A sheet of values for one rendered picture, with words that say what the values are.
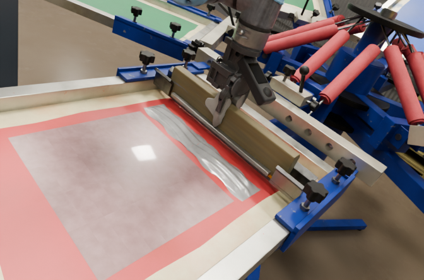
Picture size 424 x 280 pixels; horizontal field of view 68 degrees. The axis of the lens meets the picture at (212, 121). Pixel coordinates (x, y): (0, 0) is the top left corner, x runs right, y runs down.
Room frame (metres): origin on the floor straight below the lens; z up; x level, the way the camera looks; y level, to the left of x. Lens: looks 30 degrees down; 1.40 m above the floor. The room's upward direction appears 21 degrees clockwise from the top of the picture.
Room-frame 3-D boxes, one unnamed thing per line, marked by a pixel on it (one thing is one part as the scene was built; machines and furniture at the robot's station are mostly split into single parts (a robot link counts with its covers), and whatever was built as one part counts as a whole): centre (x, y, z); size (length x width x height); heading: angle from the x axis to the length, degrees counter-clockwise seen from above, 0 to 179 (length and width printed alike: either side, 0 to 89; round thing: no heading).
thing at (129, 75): (0.87, 0.19, 0.98); 0.30 x 0.05 x 0.07; 147
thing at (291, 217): (0.56, -0.28, 0.98); 0.30 x 0.05 x 0.07; 147
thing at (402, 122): (1.40, -0.49, 0.99); 0.82 x 0.79 x 0.12; 147
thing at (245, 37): (0.70, -0.01, 1.23); 0.08 x 0.08 x 0.05
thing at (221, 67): (0.71, -0.01, 1.15); 0.09 x 0.08 x 0.12; 57
